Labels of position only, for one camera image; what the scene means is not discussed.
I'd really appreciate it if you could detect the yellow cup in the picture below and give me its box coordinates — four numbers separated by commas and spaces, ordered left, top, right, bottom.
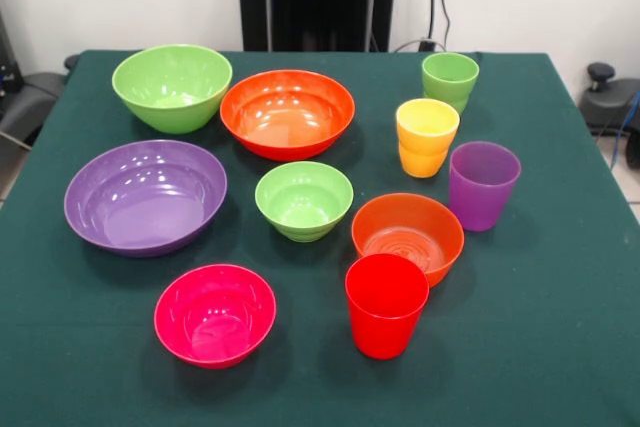
395, 98, 461, 179

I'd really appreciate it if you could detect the small green bowl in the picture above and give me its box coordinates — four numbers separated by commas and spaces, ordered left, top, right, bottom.
254, 160, 355, 244

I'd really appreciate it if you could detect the large orange-red bowl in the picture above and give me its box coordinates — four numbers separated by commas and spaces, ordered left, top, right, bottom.
219, 69, 357, 163

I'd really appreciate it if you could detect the small orange bowl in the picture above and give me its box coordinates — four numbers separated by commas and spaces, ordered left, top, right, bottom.
350, 192, 466, 289

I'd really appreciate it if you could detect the red cup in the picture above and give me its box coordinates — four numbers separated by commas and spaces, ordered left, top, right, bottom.
344, 253, 431, 361

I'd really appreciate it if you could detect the purple cup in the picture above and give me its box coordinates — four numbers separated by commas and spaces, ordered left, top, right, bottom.
448, 140, 522, 233

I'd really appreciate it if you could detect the green cup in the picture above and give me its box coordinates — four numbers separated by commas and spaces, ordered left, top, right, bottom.
421, 52, 481, 116

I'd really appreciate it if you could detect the pink bowl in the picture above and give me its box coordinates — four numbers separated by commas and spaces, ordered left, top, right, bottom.
153, 263, 278, 370

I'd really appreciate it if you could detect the large green bowl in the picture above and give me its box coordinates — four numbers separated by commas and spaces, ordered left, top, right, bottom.
111, 43, 234, 136

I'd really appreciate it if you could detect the large purple bowl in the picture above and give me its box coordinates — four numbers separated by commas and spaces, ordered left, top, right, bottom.
63, 139, 229, 259

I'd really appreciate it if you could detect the dark green tablecloth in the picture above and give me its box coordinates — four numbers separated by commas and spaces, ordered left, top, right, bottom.
0, 49, 640, 427

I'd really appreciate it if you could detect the black pedestal leg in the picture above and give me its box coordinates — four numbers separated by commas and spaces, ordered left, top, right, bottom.
0, 53, 81, 148
578, 62, 640, 137

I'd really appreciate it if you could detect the blue cable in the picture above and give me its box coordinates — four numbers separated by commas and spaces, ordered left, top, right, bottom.
610, 90, 640, 168

